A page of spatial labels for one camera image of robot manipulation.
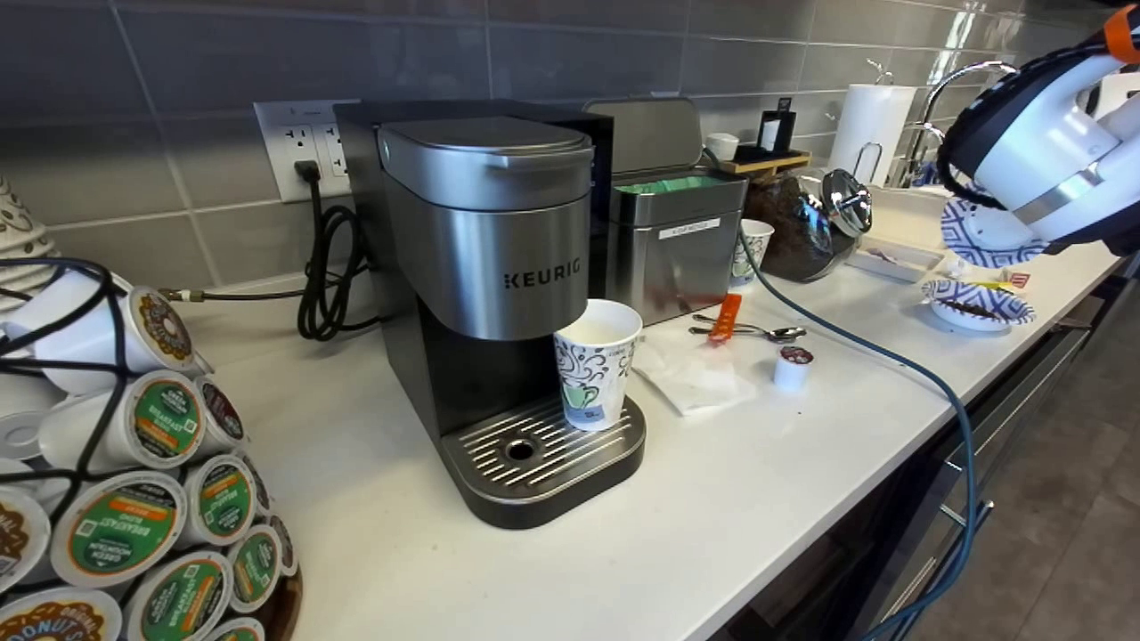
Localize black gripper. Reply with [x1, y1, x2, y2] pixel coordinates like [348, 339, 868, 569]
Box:
[1049, 191, 1140, 257]

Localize white paper towel roll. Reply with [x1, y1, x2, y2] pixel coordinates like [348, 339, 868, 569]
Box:
[826, 81, 918, 188]

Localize white wall outlet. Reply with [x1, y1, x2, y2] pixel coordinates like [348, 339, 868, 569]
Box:
[248, 94, 361, 204]

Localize orange plastic stick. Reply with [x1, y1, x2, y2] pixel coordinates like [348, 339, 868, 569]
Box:
[706, 293, 746, 349]

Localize silver dishwasher handle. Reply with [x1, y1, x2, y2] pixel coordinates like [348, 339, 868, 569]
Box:
[942, 321, 1097, 472]

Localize small patterned paper cup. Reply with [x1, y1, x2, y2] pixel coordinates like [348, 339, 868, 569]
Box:
[729, 217, 778, 288]

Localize brown coffee beans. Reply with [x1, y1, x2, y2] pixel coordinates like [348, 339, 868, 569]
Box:
[936, 294, 1011, 321]

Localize steel napkin dispenser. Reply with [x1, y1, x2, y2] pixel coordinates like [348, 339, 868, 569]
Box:
[589, 100, 753, 328]

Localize brown lid coffee pod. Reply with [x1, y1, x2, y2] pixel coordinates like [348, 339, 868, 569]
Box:
[0, 484, 52, 597]
[0, 584, 125, 641]
[31, 265, 203, 378]

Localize metal spoon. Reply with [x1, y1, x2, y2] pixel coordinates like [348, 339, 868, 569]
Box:
[687, 308, 810, 349]

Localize white ridged paper stack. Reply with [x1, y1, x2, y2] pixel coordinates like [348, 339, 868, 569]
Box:
[0, 181, 60, 314]

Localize white maroon lid coffee pod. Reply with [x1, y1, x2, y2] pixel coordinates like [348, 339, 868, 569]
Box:
[769, 343, 821, 396]

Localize black power cord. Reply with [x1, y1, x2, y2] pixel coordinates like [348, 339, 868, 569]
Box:
[156, 157, 390, 345]

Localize chrome faucet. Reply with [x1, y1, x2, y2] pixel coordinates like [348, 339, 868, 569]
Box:
[900, 58, 1020, 188]

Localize beige clamshell takeout container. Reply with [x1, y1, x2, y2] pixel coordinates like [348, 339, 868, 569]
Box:
[849, 188, 954, 286]

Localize silver black Keurig machine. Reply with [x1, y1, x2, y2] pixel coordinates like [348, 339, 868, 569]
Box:
[335, 102, 653, 529]

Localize metal paper towel holder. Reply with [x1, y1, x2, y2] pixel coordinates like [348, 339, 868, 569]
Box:
[850, 140, 888, 188]

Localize green lid coffee pod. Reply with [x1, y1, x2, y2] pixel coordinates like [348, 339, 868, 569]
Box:
[226, 518, 290, 616]
[120, 548, 235, 641]
[208, 616, 270, 641]
[178, 453, 265, 553]
[50, 471, 194, 594]
[38, 371, 214, 472]

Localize blue cable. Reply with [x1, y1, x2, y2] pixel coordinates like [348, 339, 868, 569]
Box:
[734, 226, 995, 641]

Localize dark lid coffee pod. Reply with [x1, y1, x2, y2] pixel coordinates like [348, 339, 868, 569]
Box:
[196, 378, 248, 457]

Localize black wire pod carousel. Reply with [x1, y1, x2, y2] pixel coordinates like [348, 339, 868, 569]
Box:
[0, 254, 307, 641]

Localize blue green patterned paper cup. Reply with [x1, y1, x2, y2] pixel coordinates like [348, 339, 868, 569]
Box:
[554, 294, 644, 433]

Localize black container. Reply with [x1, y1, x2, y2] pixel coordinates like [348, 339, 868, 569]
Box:
[759, 94, 797, 157]

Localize white napkin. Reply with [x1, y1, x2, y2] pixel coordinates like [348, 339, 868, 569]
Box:
[630, 335, 764, 421]

